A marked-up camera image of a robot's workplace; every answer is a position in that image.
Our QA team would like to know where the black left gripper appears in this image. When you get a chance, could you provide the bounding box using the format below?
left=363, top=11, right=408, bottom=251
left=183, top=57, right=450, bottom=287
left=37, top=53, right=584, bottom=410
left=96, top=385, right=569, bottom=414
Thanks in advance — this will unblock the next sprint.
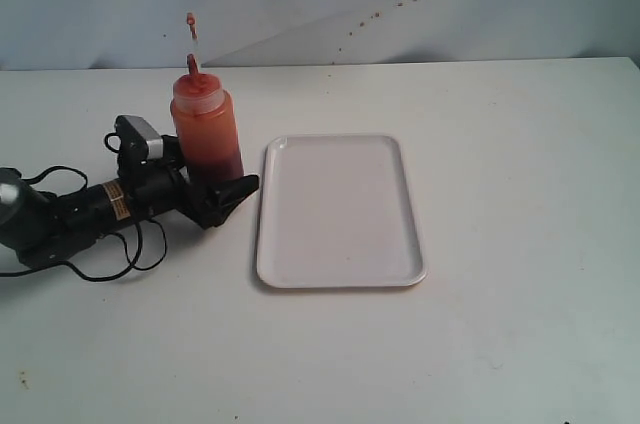
left=116, top=135, right=260, bottom=230

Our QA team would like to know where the red sauce squeeze bottle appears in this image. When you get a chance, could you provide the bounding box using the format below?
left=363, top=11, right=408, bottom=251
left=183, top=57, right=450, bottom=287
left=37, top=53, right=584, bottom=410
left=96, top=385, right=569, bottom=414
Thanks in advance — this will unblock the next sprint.
left=169, top=12, right=245, bottom=181

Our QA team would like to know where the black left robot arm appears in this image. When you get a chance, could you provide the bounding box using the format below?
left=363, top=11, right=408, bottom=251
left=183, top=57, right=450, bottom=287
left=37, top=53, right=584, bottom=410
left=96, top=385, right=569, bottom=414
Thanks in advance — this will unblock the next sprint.
left=1, top=135, right=259, bottom=270

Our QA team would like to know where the white rectangular plastic tray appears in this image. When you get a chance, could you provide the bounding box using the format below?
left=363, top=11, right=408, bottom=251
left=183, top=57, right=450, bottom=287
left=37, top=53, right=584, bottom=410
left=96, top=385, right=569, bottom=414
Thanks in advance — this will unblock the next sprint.
left=256, top=134, right=427, bottom=289

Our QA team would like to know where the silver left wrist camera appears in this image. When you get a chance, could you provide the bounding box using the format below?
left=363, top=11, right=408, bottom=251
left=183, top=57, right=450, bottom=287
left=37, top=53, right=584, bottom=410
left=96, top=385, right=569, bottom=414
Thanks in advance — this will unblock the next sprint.
left=114, top=115, right=164, bottom=162

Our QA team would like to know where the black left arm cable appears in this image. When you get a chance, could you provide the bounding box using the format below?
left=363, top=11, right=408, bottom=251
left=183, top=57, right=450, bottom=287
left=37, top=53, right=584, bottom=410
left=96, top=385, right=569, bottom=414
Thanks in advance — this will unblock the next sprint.
left=0, top=131, right=168, bottom=284

